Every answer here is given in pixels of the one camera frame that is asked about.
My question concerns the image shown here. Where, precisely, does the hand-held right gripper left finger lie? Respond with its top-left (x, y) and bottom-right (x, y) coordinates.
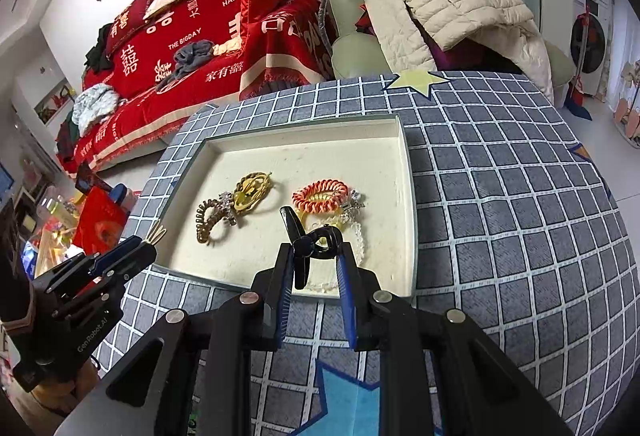
top-left (52, 241), bottom-right (296, 436)

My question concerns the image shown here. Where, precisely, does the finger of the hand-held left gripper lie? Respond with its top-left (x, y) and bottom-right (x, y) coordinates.
top-left (102, 243), bottom-right (158, 279)
top-left (90, 235), bottom-right (146, 269)

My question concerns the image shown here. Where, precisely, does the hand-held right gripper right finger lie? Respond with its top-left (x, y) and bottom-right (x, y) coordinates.
top-left (332, 241), bottom-right (576, 436)

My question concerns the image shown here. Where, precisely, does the black claw hair clip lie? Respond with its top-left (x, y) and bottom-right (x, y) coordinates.
top-left (280, 206), bottom-right (344, 291)

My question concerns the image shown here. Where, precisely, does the brown spiral hair tie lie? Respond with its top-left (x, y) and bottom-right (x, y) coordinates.
top-left (195, 199), bottom-right (236, 247)

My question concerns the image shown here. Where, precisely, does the silver rhinestone jewelry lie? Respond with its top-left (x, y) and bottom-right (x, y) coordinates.
top-left (342, 190), bottom-right (366, 219)
top-left (217, 191), bottom-right (242, 228)

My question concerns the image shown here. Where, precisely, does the yellow spiral hair tie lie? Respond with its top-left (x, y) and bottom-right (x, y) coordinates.
top-left (232, 186), bottom-right (268, 213)

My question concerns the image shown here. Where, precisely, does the cream lined jewelry tray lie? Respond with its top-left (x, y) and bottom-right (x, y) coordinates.
top-left (150, 113), bottom-right (418, 301)

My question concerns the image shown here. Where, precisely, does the red gift bag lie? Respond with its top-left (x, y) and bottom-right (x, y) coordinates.
top-left (72, 189), bottom-right (131, 257)

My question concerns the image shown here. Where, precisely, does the yellow elastic hair band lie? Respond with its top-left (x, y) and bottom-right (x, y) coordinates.
top-left (295, 209), bottom-right (351, 248)

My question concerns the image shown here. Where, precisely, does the light grey knit cloth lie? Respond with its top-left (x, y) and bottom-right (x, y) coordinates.
top-left (71, 84), bottom-right (121, 137)

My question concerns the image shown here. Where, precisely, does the dark clothing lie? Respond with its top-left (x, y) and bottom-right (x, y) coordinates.
top-left (82, 24), bottom-right (116, 72)

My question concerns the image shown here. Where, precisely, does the grey crumpled cloth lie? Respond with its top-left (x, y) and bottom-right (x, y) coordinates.
top-left (172, 41), bottom-right (218, 80)

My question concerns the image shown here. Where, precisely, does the red covered sofa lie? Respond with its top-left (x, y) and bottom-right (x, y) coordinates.
top-left (57, 0), bottom-right (336, 172)

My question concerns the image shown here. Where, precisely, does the dark red pillow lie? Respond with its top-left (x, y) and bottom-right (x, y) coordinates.
top-left (105, 0), bottom-right (163, 57)

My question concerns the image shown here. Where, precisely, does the green armchair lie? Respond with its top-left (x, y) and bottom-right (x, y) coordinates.
top-left (320, 0), bottom-right (576, 104)

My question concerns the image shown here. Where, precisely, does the red satin cushion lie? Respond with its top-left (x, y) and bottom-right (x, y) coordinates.
top-left (240, 0), bottom-right (282, 67)

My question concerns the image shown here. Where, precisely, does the flower floor decoration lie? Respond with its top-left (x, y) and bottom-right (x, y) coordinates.
top-left (612, 59), bottom-right (640, 147)

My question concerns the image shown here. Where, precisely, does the white appliance red decoration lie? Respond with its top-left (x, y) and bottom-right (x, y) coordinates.
top-left (570, 0), bottom-right (613, 100)

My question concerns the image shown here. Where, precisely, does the clear bead bracelet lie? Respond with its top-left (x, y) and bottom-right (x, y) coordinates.
top-left (304, 219), bottom-right (369, 293)

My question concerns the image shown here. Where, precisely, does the orange spiral hair tie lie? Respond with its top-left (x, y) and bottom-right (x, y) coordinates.
top-left (292, 177), bottom-right (351, 215)

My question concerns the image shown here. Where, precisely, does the unframed wall picture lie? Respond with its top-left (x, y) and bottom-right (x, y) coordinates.
top-left (34, 79), bottom-right (76, 124)

